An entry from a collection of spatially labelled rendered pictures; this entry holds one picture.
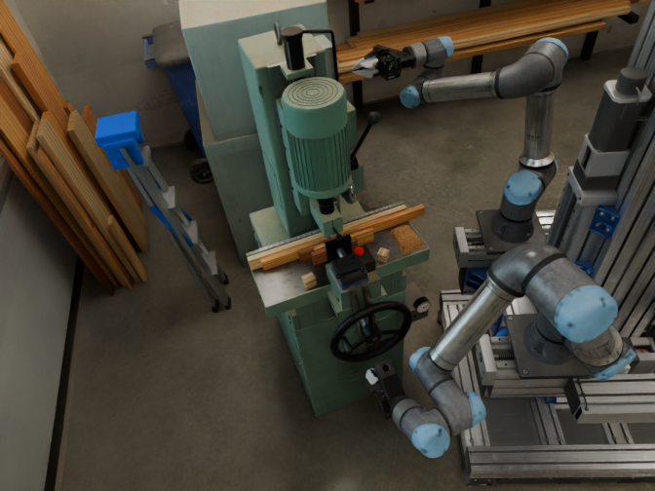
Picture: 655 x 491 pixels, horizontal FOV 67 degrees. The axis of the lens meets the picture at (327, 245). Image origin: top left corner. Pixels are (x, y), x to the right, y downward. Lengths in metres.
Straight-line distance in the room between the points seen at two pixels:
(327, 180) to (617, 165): 0.77
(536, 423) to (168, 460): 1.57
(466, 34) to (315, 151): 2.50
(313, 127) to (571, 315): 0.76
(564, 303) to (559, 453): 1.20
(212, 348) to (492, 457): 1.43
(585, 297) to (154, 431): 2.03
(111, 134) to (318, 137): 1.00
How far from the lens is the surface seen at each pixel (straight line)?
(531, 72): 1.64
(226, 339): 2.72
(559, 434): 2.23
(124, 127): 2.16
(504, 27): 3.88
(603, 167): 1.49
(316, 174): 1.45
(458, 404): 1.27
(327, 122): 1.35
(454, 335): 1.24
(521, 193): 1.81
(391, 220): 1.81
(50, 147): 2.59
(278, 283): 1.69
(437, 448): 1.24
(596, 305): 1.07
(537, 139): 1.86
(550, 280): 1.09
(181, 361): 2.72
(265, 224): 2.04
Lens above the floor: 2.20
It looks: 47 degrees down
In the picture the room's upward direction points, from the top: 7 degrees counter-clockwise
